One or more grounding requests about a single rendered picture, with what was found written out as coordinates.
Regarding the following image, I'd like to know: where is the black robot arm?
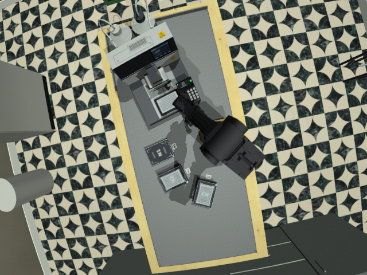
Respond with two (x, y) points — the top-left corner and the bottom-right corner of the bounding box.
(172, 90), (266, 180)

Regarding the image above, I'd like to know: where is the white plastic bottle with black cap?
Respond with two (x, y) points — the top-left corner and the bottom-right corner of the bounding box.
(131, 10), (157, 36)

